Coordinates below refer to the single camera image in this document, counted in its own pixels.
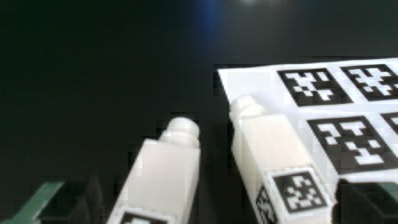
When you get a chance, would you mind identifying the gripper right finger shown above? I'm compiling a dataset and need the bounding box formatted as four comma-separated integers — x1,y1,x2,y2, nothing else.
335,180,398,224

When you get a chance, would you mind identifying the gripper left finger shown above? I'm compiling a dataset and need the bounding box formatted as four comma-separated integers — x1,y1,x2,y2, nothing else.
0,176,106,224

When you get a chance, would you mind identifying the white leg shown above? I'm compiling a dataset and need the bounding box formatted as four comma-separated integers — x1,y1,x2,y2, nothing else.
230,96,335,224
107,117,202,224

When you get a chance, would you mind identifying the white fiducial marker sheet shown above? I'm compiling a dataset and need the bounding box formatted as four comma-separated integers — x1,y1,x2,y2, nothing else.
219,58,398,182

